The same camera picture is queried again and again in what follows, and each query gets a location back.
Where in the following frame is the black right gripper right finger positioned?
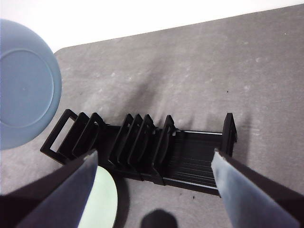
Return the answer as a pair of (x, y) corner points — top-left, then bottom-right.
(210, 148), (304, 228)

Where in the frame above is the black plastic plate rack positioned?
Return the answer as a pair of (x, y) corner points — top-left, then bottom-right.
(40, 108), (238, 197)

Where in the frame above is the light blue plate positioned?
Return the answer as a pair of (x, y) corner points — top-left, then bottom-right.
(0, 19), (63, 151)

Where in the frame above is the pale green plate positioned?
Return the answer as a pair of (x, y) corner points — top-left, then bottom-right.
(77, 165), (119, 228)

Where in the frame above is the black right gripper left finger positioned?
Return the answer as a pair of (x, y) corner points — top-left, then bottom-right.
(0, 149), (99, 228)

